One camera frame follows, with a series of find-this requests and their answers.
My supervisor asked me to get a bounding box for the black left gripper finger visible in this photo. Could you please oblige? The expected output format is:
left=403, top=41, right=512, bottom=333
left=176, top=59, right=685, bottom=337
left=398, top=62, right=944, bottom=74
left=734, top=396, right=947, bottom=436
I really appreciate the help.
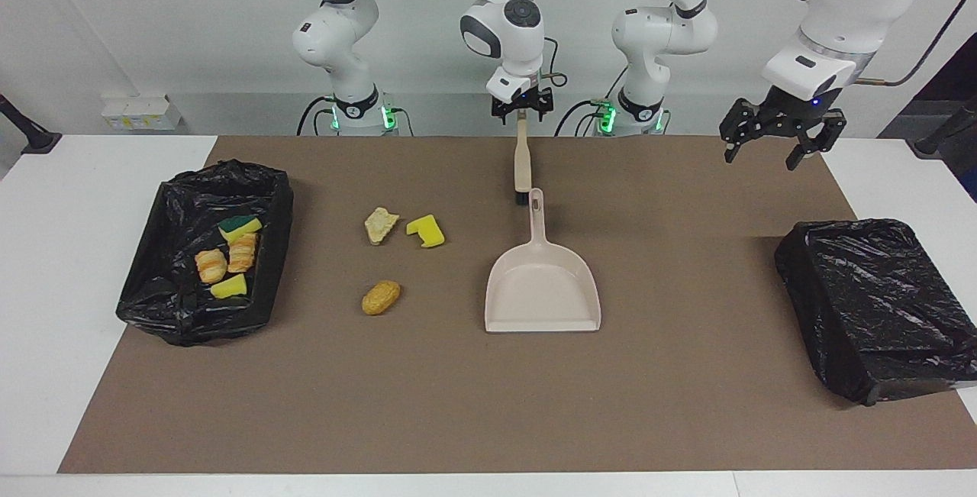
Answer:
left=786, top=111, right=848, bottom=172
left=719, top=98, right=764, bottom=164

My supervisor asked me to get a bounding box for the beige hand brush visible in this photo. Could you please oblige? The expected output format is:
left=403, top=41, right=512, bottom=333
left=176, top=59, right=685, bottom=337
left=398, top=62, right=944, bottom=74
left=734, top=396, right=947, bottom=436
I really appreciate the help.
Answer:
left=513, top=117, right=533, bottom=206

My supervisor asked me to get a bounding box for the notched yellow sponge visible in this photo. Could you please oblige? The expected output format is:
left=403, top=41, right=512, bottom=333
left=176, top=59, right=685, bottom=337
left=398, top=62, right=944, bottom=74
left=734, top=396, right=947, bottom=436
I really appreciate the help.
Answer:
left=405, top=214, right=447, bottom=249

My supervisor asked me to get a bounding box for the torn pale bread chunk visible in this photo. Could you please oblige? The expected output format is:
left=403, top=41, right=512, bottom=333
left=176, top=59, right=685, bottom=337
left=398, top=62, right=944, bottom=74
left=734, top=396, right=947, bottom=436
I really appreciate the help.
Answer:
left=364, top=208, right=400, bottom=246

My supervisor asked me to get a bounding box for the beige plastic dustpan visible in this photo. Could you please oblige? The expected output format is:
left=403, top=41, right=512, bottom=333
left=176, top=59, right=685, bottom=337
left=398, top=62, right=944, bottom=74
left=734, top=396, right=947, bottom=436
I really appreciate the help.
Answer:
left=485, top=188, right=602, bottom=334

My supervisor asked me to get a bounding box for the peanut-shaped brown bread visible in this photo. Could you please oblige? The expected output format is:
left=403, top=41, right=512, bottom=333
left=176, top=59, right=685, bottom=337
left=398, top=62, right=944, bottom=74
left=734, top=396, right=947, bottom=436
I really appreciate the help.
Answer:
left=361, top=280, right=401, bottom=316

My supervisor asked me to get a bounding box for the green and yellow sponge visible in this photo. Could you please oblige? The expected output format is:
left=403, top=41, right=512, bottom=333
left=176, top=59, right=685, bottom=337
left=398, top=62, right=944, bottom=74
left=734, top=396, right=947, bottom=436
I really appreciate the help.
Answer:
left=218, top=215, right=263, bottom=244

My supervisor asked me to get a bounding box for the torn croissant chunk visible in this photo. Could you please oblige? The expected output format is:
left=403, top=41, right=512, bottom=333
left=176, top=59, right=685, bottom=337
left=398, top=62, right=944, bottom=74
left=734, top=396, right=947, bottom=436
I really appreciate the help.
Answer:
left=227, top=232, right=259, bottom=274

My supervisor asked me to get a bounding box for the yellow sponge wedge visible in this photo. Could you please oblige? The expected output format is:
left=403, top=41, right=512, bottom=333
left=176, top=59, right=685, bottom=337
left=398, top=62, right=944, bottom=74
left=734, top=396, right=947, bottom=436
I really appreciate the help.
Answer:
left=210, top=273, right=248, bottom=300

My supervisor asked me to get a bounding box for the orange striped croissant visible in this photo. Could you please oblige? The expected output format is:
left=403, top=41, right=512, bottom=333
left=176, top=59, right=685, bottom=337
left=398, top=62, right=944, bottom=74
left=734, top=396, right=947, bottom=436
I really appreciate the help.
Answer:
left=195, top=249, right=228, bottom=285

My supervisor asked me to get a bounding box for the black bag-lined bin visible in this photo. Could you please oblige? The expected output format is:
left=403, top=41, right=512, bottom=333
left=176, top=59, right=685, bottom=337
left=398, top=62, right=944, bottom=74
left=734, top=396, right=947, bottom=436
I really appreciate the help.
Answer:
left=774, top=218, right=977, bottom=406
left=116, top=160, right=295, bottom=347

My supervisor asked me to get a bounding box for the black stand foot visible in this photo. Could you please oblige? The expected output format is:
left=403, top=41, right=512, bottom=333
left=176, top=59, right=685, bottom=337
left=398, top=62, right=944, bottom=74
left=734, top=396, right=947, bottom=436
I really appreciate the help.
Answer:
left=0, top=94, right=62, bottom=156
left=906, top=96, right=977, bottom=160

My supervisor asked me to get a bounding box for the dark partition panel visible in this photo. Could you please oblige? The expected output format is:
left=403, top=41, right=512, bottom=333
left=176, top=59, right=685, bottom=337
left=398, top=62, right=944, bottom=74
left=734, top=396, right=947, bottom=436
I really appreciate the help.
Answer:
left=878, top=30, right=977, bottom=202

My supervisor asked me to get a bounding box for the brown table mat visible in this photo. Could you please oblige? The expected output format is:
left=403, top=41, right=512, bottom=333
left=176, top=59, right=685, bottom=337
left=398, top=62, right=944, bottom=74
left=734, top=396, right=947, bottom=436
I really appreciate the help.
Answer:
left=58, top=136, right=977, bottom=475

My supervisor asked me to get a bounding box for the black base cable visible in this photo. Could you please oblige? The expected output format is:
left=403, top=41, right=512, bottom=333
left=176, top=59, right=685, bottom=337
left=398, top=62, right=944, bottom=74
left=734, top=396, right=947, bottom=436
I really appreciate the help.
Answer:
left=554, top=98, right=611, bottom=137
left=296, top=95, right=337, bottom=137

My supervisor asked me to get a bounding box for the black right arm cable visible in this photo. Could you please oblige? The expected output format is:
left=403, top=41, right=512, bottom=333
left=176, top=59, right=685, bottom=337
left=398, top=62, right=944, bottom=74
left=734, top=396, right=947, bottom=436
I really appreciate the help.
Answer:
left=296, top=0, right=570, bottom=90

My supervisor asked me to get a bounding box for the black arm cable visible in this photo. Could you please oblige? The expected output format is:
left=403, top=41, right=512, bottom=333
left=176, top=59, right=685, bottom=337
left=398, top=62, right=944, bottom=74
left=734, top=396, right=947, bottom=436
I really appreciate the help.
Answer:
left=701, top=0, right=977, bottom=87
left=296, top=0, right=570, bottom=90

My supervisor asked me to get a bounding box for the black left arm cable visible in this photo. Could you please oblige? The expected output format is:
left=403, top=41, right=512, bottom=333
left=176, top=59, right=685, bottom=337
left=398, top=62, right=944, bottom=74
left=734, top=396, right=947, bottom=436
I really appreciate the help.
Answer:
left=701, top=0, right=977, bottom=87

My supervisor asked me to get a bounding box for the white wall outlet box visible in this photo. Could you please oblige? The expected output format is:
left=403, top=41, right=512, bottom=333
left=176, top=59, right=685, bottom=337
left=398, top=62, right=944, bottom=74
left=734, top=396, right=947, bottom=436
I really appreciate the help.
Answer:
left=101, top=95, right=184, bottom=131

